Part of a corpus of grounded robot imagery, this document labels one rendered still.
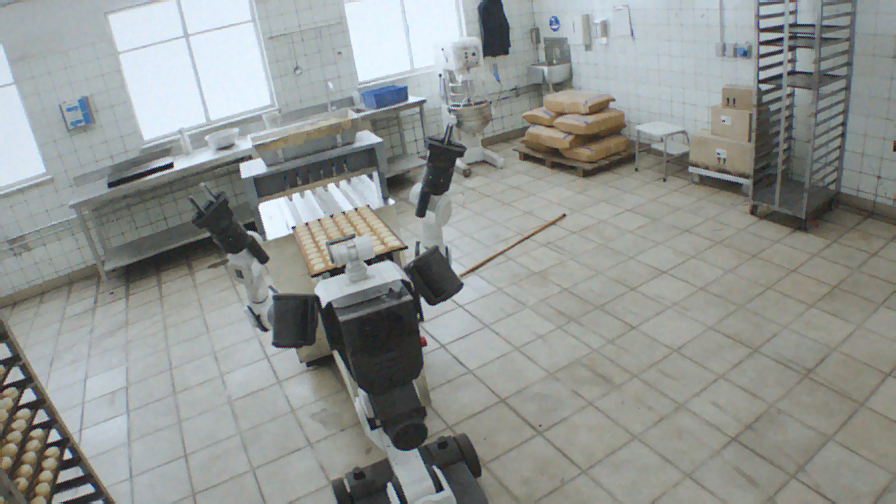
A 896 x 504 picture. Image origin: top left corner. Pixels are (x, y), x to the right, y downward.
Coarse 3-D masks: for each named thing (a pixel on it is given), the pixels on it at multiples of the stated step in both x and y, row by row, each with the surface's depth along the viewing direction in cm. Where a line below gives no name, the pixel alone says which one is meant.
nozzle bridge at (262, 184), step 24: (360, 144) 276; (240, 168) 275; (264, 168) 265; (288, 168) 263; (312, 168) 277; (336, 168) 281; (360, 168) 285; (384, 168) 282; (264, 192) 271; (288, 192) 271; (384, 192) 298
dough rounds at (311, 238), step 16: (368, 208) 272; (304, 224) 260; (320, 224) 262; (336, 224) 259; (352, 224) 255; (368, 224) 252; (384, 224) 249; (304, 240) 243; (320, 240) 239; (384, 240) 229; (304, 256) 231; (320, 256) 225
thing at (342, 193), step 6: (342, 186) 312; (336, 192) 321; (342, 192) 302; (342, 198) 305; (348, 198) 291; (348, 204) 291; (354, 204) 281; (396, 252) 220; (390, 258) 227; (396, 258) 222
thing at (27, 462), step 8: (32, 432) 160; (40, 432) 160; (32, 440) 158; (40, 440) 159; (24, 448) 154; (32, 448) 153; (40, 448) 155; (24, 456) 149; (32, 456) 149; (24, 464) 147; (32, 464) 148; (16, 472) 143; (24, 472) 143; (32, 472) 145; (16, 480) 140; (24, 480) 139; (24, 488) 138; (0, 496) 135; (24, 496) 136
